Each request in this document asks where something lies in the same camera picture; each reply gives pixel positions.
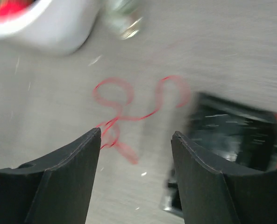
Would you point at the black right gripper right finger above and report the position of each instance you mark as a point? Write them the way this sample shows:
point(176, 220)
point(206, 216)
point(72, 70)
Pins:
point(214, 190)

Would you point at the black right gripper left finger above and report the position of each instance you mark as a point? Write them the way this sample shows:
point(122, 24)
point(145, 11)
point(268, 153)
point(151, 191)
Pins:
point(53, 189)

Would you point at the black plastic bin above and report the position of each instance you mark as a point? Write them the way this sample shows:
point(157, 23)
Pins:
point(238, 133)

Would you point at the white plastic basket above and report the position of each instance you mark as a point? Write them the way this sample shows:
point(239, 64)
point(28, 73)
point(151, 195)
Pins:
point(59, 27)

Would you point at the clear glass bottle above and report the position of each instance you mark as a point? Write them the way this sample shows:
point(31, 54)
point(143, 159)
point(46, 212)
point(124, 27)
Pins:
point(123, 17)

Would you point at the red apple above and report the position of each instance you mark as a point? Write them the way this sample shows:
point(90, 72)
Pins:
point(13, 8)

